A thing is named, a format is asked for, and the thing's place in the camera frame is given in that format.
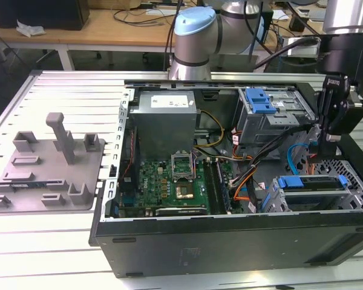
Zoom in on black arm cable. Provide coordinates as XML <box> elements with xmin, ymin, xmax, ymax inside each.
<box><xmin>253</xmin><ymin>37</ymin><xmax>320</xmax><ymax>71</ymax></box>

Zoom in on crumpled white plastic bag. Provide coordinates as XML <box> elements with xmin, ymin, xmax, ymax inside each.
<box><xmin>16</xmin><ymin>19</ymin><xmax>47</xmax><ymax>39</ymax></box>

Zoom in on yellow wires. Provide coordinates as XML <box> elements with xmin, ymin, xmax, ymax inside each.
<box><xmin>193</xmin><ymin>109</ymin><xmax>225</xmax><ymax>150</ymax></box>

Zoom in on CPU socket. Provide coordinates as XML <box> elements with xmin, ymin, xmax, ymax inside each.
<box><xmin>174</xmin><ymin>180</ymin><xmax>198</xmax><ymax>201</ymax></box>

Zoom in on blue plastic drive latch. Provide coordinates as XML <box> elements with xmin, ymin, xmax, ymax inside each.
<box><xmin>244</xmin><ymin>87</ymin><xmax>276</xmax><ymax>115</ymax></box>

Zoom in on metal optical drive cage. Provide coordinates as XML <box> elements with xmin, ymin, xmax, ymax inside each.
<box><xmin>232</xmin><ymin>86</ymin><xmax>320</xmax><ymax>146</ymax></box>

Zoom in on grey plastic parts rack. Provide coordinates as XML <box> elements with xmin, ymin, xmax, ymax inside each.
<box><xmin>0</xmin><ymin>112</ymin><xmax>107</xmax><ymax>214</ymax></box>

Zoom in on grey power supply unit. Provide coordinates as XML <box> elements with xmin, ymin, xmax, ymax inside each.
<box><xmin>128</xmin><ymin>90</ymin><xmax>201</xmax><ymax>161</ymax></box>

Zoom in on long wooden desk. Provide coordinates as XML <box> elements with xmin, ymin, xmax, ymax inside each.
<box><xmin>0</xmin><ymin>8</ymin><xmax>176</xmax><ymax>72</ymax></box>

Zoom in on small black box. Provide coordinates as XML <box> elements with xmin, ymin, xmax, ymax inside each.
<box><xmin>288</xmin><ymin>13</ymin><xmax>306</xmax><ymax>32</ymax></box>

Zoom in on black open PC case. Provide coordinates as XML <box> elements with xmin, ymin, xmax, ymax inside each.
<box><xmin>88</xmin><ymin>79</ymin><xmax>363</xmax><ymax>279</ymax></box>

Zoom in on orange wire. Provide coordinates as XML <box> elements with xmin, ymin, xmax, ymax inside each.
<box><xmin>233</xmin><ymin>175</ymin><xmax>257</xmax><ymax>203</ymax></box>

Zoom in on blue wire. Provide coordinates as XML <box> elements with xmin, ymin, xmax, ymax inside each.
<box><xmin>286</xmin><ymin>141</ymin><xmax>308</xmax><ymax>176</ymax></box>

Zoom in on metal disk bay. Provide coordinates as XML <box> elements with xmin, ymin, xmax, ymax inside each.
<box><xmin>259</xmin><ymin>173</ymin><xmax>363</xmax><ymax>213</ymax></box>

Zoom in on black case fan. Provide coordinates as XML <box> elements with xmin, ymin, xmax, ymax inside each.
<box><xmin>119</xmin><ymin>126</ymin><xmax>140</xmax><ymax>195</ymax></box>

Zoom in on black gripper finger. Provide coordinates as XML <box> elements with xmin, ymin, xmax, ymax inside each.
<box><xmin>317</xmin><ymin>89</ymin><xmax>349</xmax><ymax>159</ymax></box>

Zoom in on flat grey box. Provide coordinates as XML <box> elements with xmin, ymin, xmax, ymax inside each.
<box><xmin>299</xmin><ymin>8</ymin><xmax>325</xmax><ymax>22</ymax></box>

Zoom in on black RAM slot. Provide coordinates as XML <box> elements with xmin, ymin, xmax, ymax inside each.
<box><xmin>203</xmin><ymin>161</ymin><xmax>220</xmax><ymax>214</ymax></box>

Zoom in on black graphics card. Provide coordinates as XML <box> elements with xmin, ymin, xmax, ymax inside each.
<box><xmin>154</xmin><ymin>206</ymin><xmax>210</xmax><ymax>216</ymax></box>

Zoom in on metal socket cover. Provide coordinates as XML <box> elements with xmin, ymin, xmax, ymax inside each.
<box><xmin>171</xmin><ymin>150</ymin><xmax>198</xmax><ymax>182</ymax></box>

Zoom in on black cable bundle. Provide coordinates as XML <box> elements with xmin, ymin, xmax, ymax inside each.
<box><xmin>229</xmin><ymin>124</ymin><xmax>311</xmax><ymax>195</ymax></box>

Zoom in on large black box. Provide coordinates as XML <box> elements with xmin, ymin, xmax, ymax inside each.
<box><xmin>0</xmin><ymin>0</ymin><xmax>91</xmax><ymax>31</ymax></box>

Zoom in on RAM slot with blue stick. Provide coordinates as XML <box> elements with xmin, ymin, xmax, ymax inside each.
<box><xmin>215</xmin><ymin>159</ymin><xmax>232</xmax><ymax>213</ymax></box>

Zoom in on cluttered wooden desk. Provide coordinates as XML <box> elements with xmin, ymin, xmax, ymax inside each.
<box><xmin>261</xmin><ymin>0</ymin><xmax>329</xmax><ymax>72</ymax></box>

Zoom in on green motherboard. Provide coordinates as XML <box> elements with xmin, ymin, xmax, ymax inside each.
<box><xmin>117</xmin><ymin>158</ymin><xmax>240</xmax><ymax>217</ymax></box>

